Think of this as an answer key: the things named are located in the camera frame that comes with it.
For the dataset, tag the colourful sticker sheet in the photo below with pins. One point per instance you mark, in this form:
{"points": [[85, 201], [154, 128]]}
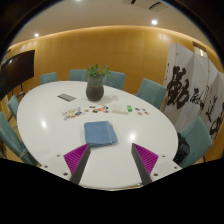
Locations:
{"points": [[72, 113]]}

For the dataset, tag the blue towel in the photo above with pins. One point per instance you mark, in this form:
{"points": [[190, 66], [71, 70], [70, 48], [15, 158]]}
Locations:
{"points": [[100, 133]]}

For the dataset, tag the orange and blue round sticker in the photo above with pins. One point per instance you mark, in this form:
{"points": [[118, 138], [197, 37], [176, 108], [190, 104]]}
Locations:
{"points": [[106, 111]]}

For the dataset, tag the green plant in grey vase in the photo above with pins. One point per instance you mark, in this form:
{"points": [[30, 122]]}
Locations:
{"points": [[95, 90]]}

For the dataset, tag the white flat box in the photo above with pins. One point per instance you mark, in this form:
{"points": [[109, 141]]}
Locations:
{"points": [[119, 109]]}

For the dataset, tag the black television screen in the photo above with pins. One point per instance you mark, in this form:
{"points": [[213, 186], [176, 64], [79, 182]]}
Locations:
{"points": [[16, 71]]}

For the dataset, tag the black bag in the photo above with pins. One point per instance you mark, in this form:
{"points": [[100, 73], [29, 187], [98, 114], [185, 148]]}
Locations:
{"points": [[182, 148]]}

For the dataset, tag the ceiling lights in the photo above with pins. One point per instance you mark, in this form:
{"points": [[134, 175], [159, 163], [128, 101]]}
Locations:
{"points": [[154, 22]]}

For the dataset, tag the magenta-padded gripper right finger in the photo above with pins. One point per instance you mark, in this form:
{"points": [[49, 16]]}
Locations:
{"points": [[146, 159]]}

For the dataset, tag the small rectangular sticker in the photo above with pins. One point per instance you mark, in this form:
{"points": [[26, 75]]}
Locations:
{"points": [[91, 107]]}

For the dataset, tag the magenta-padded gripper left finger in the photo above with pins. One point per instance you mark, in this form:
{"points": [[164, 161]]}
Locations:
{"points": [[76, 158]]}

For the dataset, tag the grey flat card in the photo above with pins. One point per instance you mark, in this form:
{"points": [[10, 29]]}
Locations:
{"points": [[66, 97]]}

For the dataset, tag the teal chairs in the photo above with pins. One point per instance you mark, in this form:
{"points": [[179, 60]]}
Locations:
{"points": [[151, 91]]}

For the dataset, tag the white calligraphy folding screen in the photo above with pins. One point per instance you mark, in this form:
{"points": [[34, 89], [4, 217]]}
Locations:
{"points": [[181, 90]]}

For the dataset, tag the small round sticker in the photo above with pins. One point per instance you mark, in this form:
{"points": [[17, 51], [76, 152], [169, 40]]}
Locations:
{"points": [[140, 113], [144, 109], [146, 113], [137, 109]]}

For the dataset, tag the dark square sticker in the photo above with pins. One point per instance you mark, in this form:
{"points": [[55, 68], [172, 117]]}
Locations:
{"points": [[95, 110]]}

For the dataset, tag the small green box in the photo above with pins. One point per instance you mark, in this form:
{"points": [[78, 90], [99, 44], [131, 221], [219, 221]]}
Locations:
{"points": [[129, 108]]}

